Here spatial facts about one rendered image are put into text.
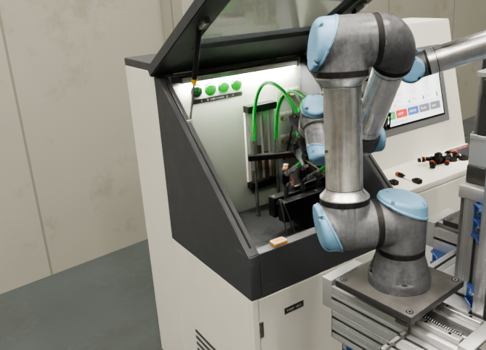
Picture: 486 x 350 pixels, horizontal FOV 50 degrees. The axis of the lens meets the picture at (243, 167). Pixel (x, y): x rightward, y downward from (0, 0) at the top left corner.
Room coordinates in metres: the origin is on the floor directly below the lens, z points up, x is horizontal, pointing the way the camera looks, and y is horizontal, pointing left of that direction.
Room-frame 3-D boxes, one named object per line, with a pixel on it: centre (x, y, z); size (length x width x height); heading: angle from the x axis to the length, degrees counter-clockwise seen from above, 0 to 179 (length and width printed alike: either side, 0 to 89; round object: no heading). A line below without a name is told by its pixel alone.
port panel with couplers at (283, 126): (2.21, -0.22, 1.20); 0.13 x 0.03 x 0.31; 122
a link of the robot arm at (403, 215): (1.14, -0.36, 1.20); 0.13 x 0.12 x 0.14; 94
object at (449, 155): (2.13, -0.86, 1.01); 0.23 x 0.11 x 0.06; 122
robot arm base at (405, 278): (1.14, -0.37, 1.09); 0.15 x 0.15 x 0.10
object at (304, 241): (1.65, -0.29, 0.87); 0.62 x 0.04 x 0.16; 122
